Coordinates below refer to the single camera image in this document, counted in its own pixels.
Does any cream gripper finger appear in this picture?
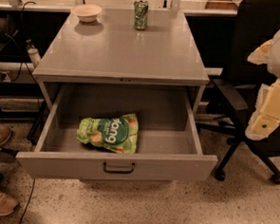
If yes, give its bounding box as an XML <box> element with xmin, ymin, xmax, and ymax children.
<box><xmin>247</xmin><ymin>39</ymin><xmax>272</xmax><ymax>65</ymax></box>
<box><xmin>245</xmin><ymin>79</ymin><xmax>280</xmax><ymax>140</ymax></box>

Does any green rice chip bag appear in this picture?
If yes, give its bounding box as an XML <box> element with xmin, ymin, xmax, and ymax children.
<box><xmin>77</xmin><ymin>113</ymin><xmax>140</xmax><ymax>154</ymax></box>

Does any open grey top drawer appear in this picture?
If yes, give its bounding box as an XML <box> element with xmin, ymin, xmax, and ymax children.
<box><xmin>16</xmin><ymin>84</ymin><xmax>217</xmax><ymax>181</ymax></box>

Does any grey drawer cabinet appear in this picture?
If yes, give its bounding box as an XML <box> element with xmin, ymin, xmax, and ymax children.
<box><xmin>33</xmin><ymin>8</ymin><xmax>209</xmax><ymax>129</ymax></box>

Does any black office chair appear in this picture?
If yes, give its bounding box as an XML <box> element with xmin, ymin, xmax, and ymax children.
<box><xmin>204</xmin><ymin>0</ymin><xmax>280</xmax><ymax>184</ymax></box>

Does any green soda can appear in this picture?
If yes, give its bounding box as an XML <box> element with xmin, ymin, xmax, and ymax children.
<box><xmin>134</xmin><ymin>0</ymin><xmax>149</xmax><ymax>30</ymax></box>

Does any beige paper bowl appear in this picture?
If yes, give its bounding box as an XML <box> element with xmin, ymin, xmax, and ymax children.
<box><xmin>71</xmin><ymin>4</ymin><xmax>102</xmax><ymax>23</ymax></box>

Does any black drawer handle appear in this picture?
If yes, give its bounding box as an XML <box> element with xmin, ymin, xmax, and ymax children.
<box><xmin>103</xmin><ymin>162</ymin><xmax>135</xmax><ymax>175</ymax></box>

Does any black cable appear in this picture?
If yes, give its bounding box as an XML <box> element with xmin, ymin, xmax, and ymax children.
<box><xmin>0</xmin><ymin>0</ymin><xmax>47</xmax><ymax>224</ymax></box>

